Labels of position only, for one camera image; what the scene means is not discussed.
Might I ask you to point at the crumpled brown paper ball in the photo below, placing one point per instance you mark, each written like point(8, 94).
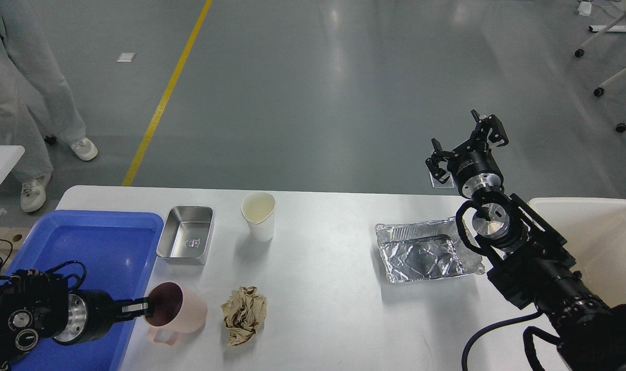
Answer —
point(244, 313)

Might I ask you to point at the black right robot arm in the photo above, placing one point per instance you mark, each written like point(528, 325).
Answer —
point(530, 265)

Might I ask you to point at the white plastic bin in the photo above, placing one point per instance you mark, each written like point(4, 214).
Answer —
point(595, 229)

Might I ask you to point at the aluminium foil tray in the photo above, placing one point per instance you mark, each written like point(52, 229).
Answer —
point(428, 250)

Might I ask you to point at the stainless steel rectangular container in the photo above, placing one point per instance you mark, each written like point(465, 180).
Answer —
point(186, 235)

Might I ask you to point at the pink mug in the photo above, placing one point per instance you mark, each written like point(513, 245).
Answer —
point(177, 311)

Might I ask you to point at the white paper cup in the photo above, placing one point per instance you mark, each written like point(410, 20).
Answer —
point(258, 211)

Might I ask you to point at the blue plastic tray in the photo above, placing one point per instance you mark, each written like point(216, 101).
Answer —
point(118, 249)

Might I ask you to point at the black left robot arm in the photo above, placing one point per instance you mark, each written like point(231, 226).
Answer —
point(36, 305)

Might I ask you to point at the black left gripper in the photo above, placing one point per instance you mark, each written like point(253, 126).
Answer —
point(92, 313)

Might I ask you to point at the person in light jeans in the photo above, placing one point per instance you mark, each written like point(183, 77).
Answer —
point(26, 59)

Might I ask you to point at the white paper on floor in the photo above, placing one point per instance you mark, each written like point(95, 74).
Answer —
point(126, 57)

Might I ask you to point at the clear floor plate left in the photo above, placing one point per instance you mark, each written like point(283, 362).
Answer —
point(448, 181)

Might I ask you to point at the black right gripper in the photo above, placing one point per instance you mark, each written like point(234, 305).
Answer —
point(478, 168)

